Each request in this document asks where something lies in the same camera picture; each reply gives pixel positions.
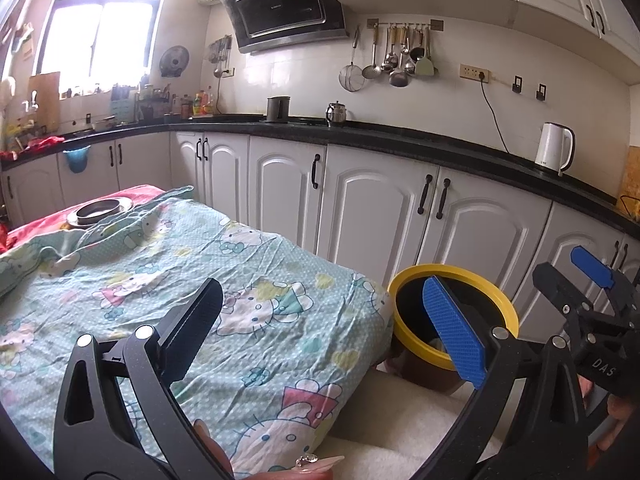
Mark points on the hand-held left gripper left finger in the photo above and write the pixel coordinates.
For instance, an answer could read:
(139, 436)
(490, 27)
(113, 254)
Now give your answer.
(192, 320)

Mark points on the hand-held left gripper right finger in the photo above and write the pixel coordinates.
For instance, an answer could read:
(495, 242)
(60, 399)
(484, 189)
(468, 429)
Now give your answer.
(452, 330)

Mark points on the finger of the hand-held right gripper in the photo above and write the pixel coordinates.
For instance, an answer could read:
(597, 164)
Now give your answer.
(592, 262)
(550, 280)

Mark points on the yellow rimmed black bin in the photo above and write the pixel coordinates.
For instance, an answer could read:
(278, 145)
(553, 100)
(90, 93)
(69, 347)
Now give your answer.
(415, 342)

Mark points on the person's right hand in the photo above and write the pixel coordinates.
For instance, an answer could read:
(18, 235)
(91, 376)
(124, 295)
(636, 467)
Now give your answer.
(617, 420)

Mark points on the person's left hand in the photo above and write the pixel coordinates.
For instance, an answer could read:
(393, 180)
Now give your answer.
(215, 452)

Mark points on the cartoon printed pale blanket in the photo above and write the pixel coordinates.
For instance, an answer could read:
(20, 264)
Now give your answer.
(150, 260)

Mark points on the white electric kettle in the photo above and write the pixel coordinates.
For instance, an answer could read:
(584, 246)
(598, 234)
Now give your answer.
(550, 147)

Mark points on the round metal pan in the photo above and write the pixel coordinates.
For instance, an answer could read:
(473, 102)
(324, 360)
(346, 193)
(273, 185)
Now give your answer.
(100, 220)

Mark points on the white lower cabinets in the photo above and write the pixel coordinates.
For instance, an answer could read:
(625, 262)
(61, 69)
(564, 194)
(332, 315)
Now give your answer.
(280, 190)

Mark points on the pink red bed sheet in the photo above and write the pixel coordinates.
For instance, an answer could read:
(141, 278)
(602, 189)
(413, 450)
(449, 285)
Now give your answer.
(30, 230)

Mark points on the blue hanging bin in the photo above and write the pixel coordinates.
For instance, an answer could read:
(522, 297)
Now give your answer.
(78, 160)

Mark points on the black countertop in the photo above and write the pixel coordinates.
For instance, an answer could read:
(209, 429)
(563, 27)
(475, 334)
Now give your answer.
(400, 132)

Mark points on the row of condiment bottles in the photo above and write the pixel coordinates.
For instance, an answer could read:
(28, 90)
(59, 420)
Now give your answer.
(200, 102)

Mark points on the dark cylindrical pot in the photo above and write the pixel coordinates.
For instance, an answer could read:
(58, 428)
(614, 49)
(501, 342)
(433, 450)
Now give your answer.
(277, 109)

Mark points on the red cloth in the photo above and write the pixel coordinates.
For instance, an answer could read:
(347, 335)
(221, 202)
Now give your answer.
(45, 142)

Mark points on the metal teapot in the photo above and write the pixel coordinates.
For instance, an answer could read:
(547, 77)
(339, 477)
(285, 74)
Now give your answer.
(336, 114)

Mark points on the pale green spatula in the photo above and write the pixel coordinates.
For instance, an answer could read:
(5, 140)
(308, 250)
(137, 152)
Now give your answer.
(424, 66)

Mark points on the metal ladle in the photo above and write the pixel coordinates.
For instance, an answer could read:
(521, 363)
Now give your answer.
(398, 78)
(387, 62)
(370, 71)

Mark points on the black spoon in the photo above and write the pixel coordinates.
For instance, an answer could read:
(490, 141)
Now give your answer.
(416, 51)

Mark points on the wooden cutting board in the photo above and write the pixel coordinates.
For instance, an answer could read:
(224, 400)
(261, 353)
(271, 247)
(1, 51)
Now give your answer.
(45, 100)

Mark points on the small hanging tool rack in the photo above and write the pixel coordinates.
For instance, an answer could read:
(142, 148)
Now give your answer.
(220, 52)

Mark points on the metal faucet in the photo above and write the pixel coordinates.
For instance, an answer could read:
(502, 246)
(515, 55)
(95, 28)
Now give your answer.
(32, 102)

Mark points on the metal mesh strainer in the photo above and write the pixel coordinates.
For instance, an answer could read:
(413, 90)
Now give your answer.
(350, 80)

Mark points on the kitchen window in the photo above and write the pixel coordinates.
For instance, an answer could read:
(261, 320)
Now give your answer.
(100, 35)

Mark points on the black range hood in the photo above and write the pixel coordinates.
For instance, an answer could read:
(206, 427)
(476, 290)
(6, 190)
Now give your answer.
(280, 5)

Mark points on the black wall hook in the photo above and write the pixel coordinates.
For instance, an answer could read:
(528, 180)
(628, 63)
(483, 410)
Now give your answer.
(517, 86)
(541, 92)

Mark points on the beige wall socket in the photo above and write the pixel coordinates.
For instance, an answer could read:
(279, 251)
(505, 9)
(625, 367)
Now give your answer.
(470, 71)

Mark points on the small wall fan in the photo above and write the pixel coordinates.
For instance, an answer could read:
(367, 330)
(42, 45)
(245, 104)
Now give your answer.
(174, 61)

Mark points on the wall utensil rail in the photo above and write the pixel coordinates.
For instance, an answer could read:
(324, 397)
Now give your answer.
(436, 24)

